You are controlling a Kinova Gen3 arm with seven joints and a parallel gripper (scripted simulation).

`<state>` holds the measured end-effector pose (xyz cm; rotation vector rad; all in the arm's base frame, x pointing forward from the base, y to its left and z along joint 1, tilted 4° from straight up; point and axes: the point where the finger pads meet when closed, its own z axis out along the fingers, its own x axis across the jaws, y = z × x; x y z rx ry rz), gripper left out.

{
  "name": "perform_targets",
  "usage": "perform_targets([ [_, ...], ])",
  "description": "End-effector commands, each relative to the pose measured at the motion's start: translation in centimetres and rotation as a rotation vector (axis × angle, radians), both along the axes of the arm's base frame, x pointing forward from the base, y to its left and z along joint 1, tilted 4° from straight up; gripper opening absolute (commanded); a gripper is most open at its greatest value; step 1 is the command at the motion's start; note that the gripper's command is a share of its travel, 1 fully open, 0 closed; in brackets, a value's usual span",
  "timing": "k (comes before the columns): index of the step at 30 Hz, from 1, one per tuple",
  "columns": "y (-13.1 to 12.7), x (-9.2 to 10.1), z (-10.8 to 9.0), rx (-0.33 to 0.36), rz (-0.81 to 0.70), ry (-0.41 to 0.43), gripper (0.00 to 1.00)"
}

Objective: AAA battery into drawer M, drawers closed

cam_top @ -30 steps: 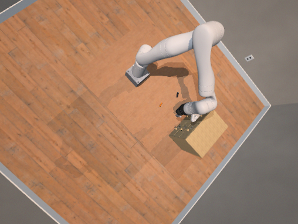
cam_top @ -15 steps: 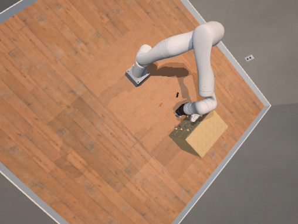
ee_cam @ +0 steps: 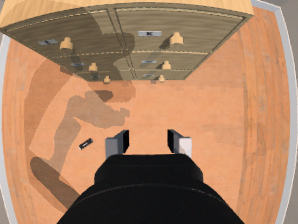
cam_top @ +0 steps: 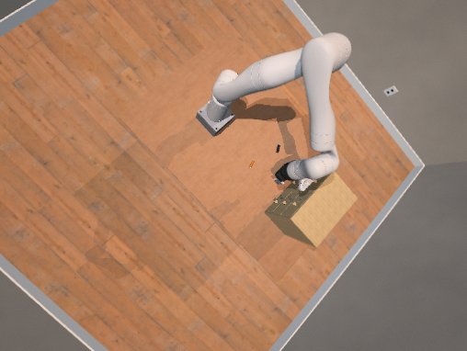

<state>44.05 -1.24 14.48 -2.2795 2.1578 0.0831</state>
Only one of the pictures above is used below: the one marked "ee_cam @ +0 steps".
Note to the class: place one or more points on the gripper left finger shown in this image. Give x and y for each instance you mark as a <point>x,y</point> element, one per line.
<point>117,144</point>

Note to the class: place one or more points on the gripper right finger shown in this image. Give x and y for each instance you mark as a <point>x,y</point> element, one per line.
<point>179,144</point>

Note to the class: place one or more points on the black battery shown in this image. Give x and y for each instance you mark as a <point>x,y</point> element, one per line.
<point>85,144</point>

